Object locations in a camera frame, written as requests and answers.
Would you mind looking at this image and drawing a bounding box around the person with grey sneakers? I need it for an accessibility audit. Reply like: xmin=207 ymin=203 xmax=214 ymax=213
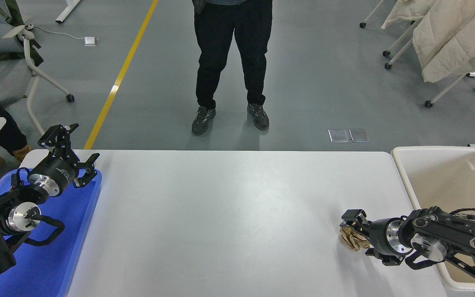
xmin=191 ymin=0 xmax=273 ymax=136

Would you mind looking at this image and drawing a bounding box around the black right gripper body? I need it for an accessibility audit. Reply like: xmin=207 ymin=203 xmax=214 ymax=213
xmin=369 ymin=217 xmax=395 ymax=256

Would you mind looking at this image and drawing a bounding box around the large pale plastic bin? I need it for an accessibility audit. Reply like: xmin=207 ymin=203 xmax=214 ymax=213
xmin=391 ymin=146 xmax=475 ymax=293

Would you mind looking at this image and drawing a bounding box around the blue plastic tray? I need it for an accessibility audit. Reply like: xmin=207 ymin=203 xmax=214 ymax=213
xmin=0 ymin=168 xmax=103 ymax=297

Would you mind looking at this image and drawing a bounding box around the white desk leg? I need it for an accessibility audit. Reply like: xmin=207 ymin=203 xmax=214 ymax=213
xmin=55 ymin=0 xmax=80 ymax=24

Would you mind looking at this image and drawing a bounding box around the white chair frame with casters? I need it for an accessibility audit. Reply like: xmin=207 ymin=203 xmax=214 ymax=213
xmin=384 ymin=38 xmax=414 ymax=70
xmin=424 ymin=61 xmax=475 ymax=108
xmin=359 ymin=0 xmax=415 ymax=57

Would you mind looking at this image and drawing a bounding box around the white floor cable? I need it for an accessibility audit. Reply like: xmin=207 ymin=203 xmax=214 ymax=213
xmin=33 ymin=26 xmax=86 ymax=40

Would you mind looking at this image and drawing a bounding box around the dark green jacket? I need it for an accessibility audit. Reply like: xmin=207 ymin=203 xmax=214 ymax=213
xmin=0 ymin=0 xmax=44 ymax=67

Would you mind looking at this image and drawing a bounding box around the grey office chair white frame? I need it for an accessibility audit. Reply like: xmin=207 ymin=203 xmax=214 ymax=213
xmin=0 ymin=0 xmax=75 ymax=137

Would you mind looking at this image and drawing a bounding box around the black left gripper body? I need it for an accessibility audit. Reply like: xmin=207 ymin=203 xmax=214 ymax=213
xmin=31 ymin=155 xmax=78 ymax=194

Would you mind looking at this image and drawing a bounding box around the cream quilted jacket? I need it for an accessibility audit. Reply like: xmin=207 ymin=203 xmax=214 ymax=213
xmin=381 ymin=0 xmax=438 ymax=29
xmin=422 ymin=0 xmax=475 ymax=83
xmin=412 ymin=0 xmax=475 ymax=69

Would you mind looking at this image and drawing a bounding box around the tan paper ball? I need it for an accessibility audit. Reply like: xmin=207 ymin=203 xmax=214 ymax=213
xmin=339 ymin=225 xmax=372 ymax=252

